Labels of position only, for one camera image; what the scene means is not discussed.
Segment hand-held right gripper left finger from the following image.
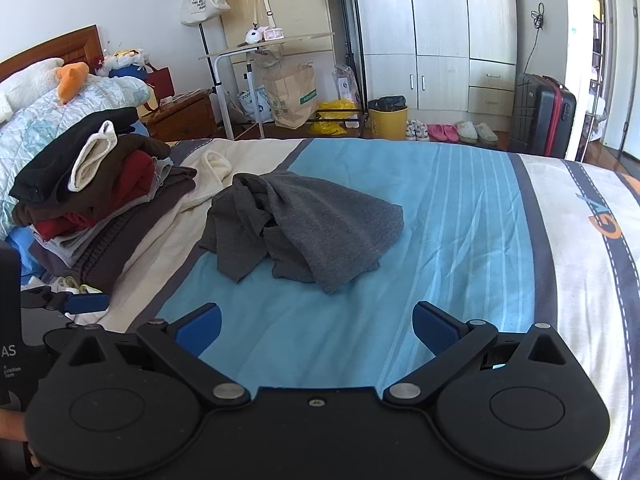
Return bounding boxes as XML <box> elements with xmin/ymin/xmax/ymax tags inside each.
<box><xmin>50</xmin><ymin>303</ymin><xmax>251</xmax><ymax>408</ymax></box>

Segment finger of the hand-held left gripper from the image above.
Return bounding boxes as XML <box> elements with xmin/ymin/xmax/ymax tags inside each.
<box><xmin>20</xmin><ymin>287</ymin><xmax>111</xmax><ymax>315</ymax></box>

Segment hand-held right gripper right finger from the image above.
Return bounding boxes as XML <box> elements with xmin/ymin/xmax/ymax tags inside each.
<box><xmin>382</xmin><ymin>301</ymin><xmax>576</xmax><ymax>408</ymax></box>

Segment grey garment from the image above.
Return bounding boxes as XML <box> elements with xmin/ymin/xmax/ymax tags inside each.
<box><xmin>198</xmin><ymin>171</ymin><xmax>405</xmax><ymax>295</ymax></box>

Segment black clothes stand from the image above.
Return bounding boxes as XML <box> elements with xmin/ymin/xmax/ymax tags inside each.
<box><xmin>184</xmin><ymin>0</ymin><xmax>236</xmax><ymax>128</ymax></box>

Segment person's left hand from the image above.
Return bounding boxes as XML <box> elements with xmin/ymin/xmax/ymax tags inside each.
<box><xmin>0</xmin><ymin>407</ymin><xmax>43</xmax><ymax>468</ymax></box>

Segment dark taupe knit garment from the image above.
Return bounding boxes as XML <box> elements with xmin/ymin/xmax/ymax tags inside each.
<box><xmin>75</xmin><ymin>167</ymin><xmax>198</xmax><ymax>292</ymax></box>

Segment red garment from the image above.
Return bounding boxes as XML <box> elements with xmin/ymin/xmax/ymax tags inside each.
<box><xmin>30</xmin><ymin>152</ymin><xmax>156</xmax><ymax>241</ymax></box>

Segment black garment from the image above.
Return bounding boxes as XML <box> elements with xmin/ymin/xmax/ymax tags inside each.
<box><xmin>9</xmin><ymin>107</ymin><xmax>141</xmax><ymax>206</ymax></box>

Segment small cream garment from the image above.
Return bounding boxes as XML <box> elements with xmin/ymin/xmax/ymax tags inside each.
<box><xmin>67</xmin><ymin>120</ymin><xmax>118</xmax><ymax>192</ymax></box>

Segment brown garment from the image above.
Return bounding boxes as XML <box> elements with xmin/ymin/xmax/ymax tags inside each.
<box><xmin>12</xmin><ymin>132</ymin><xmax>173</xmax><ymax>228</ymax></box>

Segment light blue quilt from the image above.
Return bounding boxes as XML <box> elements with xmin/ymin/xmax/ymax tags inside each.
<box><xmin>0</xmin><ymin>77</ymin><xmax>151</xmax><ymax>241</ymax></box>

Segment wooden nightstand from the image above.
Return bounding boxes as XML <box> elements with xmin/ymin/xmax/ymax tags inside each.
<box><xmin>140</xmin><ymin>89</ymin><xmax>218</xmax><ymax>142</ymax></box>

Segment yellow trash bin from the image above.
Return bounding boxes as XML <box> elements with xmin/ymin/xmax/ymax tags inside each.
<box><xmin>367</xmin><ymin>96</ymin><xmax>408</xmax><ymax>141</ymax></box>

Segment orange plush toy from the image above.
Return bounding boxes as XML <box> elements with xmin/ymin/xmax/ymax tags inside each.
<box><xmin>56</xmin><ymin>62</ymin><xmax>90</xmax><ymax>106</ymax></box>

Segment white plush toy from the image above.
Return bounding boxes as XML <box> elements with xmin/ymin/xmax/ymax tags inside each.
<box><xmin>0</xmin><ymin>57</ymin><xmax>65</xmax><ymax>123</ymax></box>

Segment dark red bag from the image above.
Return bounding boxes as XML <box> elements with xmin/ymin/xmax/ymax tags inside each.
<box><xmin>145</xmin><ymin>65</ymin><xmax>174</xmax><ymax>104</ymax></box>

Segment yellow container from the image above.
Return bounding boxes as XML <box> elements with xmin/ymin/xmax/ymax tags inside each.
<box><xmin>307</xmin><ymin>100</ymin><xmax>361</xmax><ymax>136</ymax></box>

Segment black and red suitcase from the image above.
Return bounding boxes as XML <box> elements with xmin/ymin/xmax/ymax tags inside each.
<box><xmin>509</xmin><ymin>72</ymin><xmax>577</xmax><ymax>158</ymax></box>

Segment brown paper bag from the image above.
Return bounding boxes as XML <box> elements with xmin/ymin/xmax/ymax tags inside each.
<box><xmin>262</xmin><ymin>63</ymin><xmax>318</xmax><ymax>129</ymax></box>

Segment wooden headboard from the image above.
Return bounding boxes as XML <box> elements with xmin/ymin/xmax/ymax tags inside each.
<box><xmin>0</xmin><ymin>25</ymin><xmax>106</xmax><ymax>83</ymax></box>

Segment clear plastic bag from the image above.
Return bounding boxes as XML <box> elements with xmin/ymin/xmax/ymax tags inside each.
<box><xmin>332</xmin><ymin>63</ymin><xmax>362</xmax><ymax>103</ymax></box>

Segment white rolling side table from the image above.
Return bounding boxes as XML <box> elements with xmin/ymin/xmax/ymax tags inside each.
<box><xmin>199</xmin><ymin>32</ymin><xmax>336</xmax><ymax>142</ymax></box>

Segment white wardrobe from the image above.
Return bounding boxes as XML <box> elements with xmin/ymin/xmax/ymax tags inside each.
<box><xmin>345</xmin><ymin>0</ymin><xmax>518</xmax><ymax>118</ymax></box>

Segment metal shelf rack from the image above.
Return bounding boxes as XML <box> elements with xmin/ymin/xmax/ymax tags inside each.
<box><xmin>590</xmin><ymin>10</ymin><xmax>609</xmax><ymax>136</ymax></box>

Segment white tote bag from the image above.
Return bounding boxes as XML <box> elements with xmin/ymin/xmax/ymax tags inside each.
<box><xmin>180</xmin><ymin>0</ymin><xmax>232</xmax><ymax>27</ymax></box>

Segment small pink strap bag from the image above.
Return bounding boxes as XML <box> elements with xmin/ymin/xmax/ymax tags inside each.
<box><xmin>252</xmin><ymin>0</ymin><xmax>286</xmax><ymax>42</ymax></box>

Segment black wall cable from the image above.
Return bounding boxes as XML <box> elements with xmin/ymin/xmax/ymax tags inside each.
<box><xmin>522</xmin><ymin>2</ymin><xmax>547</xmax><ymax>78</ymax></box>

